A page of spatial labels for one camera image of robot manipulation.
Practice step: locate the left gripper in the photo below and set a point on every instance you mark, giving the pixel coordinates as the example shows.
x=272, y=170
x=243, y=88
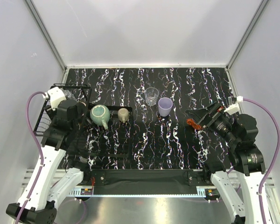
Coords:
x=54, y=116

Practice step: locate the grey cable duct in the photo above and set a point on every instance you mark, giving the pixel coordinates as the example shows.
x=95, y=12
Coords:
x=149, y=193

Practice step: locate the green glazed ceramic mug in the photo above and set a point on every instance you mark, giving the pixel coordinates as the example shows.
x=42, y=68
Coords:
x=100, y=115

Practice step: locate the small clear glass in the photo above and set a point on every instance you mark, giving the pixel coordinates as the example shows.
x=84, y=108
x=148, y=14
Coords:
x=69, y=95

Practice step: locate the black wire dish rack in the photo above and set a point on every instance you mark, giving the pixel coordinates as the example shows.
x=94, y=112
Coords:
x=92, y=140

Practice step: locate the orange black mug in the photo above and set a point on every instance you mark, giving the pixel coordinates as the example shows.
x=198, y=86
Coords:
x=194, y=125

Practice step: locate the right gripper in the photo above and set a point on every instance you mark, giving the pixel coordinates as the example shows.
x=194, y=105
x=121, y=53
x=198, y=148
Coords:
x=199, y=115

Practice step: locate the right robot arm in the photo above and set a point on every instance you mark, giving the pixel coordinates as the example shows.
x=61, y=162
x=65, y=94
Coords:
x=246, y=159

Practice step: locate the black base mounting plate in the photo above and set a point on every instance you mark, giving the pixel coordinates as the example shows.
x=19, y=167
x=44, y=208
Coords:
x=150, y=179

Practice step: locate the tall clear glass tumbler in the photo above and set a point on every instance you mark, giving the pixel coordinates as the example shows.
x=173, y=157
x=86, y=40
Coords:
x=151, y=96

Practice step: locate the lilac plastic cup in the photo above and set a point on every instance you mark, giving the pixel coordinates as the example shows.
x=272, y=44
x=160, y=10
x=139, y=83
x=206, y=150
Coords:
x=165, y=106

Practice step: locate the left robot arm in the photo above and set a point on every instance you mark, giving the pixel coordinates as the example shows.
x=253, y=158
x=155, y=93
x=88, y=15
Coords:
x=40, y=200

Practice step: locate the small beige mug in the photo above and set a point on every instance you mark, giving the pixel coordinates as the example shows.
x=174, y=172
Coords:
x=123, y=115

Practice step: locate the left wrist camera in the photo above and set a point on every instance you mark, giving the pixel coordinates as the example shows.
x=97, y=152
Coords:
x=56, y=96

